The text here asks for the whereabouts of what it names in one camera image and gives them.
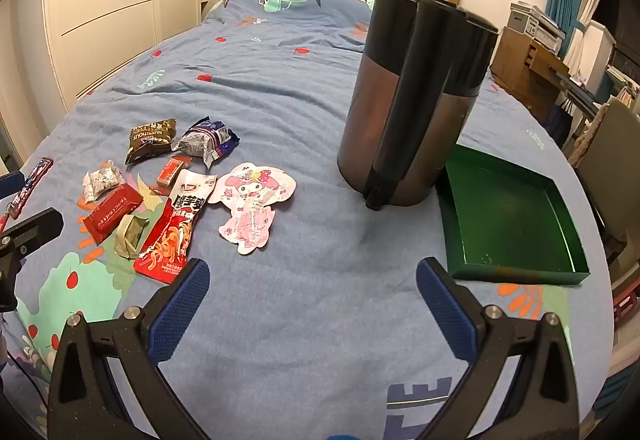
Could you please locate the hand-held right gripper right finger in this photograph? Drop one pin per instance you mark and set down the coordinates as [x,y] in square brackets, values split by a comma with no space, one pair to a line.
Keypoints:
[445,307]

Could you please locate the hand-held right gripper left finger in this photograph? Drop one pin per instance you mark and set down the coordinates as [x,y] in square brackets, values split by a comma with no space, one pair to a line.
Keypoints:
[185,302]

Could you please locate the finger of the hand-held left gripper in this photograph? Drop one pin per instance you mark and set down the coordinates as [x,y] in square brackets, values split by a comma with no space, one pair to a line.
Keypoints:
[9,186]
[35,226]

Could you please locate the long red snack packet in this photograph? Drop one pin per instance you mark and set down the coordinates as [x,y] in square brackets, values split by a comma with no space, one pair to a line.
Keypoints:
[170,230]

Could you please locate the red rectangular snack packet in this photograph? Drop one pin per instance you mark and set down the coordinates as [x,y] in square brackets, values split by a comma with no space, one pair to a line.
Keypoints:
[111,212]

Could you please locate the olive candy wrapper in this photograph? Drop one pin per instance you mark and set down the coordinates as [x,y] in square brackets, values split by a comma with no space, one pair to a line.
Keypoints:
[129,235]

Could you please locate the green tray box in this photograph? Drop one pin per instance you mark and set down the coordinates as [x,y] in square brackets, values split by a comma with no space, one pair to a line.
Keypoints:
[500,220]

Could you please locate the pink cartoon snack packet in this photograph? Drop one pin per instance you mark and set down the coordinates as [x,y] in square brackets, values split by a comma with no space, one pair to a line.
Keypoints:
[250,205]

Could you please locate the small orange candy packet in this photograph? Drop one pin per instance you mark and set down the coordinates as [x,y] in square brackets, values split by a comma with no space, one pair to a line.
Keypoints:
[172,171]

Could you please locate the brown snack packet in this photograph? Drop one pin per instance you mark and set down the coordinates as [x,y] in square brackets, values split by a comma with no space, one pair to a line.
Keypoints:
[150,139]

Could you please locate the blue silver snack packet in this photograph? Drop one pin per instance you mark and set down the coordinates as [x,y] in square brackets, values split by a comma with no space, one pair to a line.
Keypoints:
[205,142]

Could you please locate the red blue stick packet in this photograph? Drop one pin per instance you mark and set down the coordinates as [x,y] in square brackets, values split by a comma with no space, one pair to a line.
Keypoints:
[35,177]

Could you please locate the small white candy packet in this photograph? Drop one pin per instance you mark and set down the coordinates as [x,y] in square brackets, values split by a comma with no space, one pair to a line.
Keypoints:
[102,181]

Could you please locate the dark tote bag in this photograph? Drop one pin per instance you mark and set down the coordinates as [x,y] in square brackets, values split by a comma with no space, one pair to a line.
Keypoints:
[557,124]

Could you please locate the grey green chair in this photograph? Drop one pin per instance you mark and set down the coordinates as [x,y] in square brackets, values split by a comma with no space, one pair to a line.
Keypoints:
[610,169]

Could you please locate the beige knitted scarf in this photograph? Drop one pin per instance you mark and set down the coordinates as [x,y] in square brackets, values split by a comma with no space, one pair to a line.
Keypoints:
[595,129]

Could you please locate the wooden drawer cabinet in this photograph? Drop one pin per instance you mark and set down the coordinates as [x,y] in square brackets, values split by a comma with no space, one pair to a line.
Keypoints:
[515,64]

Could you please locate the grey tilting desk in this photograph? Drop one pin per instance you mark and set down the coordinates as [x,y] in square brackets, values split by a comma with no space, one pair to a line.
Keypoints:
[580,89]

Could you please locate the grey white printer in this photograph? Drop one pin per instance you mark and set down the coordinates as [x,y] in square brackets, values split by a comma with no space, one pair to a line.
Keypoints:
[530,27]

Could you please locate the white bookcase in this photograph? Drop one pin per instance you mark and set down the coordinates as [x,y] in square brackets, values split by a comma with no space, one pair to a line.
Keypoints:
[597,49]

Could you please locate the red wooden frame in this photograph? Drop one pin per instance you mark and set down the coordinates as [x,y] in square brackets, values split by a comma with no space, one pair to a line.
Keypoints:
[627,310]

